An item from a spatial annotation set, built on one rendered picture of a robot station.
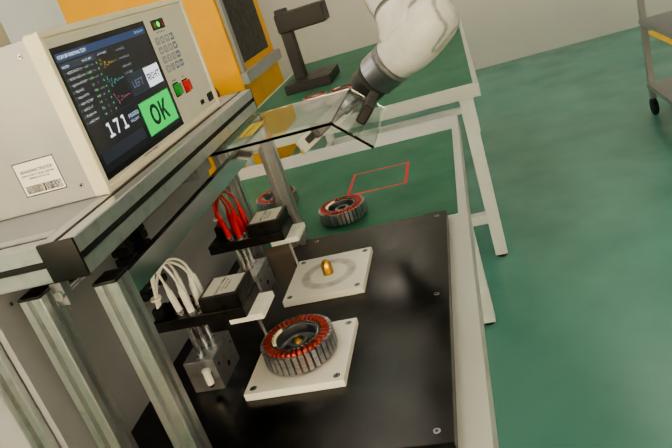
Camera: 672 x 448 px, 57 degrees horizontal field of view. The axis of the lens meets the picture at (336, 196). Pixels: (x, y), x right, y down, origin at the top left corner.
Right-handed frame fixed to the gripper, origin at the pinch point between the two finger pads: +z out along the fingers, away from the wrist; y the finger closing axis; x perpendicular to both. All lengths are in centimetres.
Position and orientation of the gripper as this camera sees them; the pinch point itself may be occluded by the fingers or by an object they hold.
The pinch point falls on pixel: (318, 134)
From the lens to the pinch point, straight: 140.4
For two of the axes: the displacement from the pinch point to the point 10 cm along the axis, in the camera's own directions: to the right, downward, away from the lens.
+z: -5.9, 5.0, 6.3
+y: 4.5, -4.4, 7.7
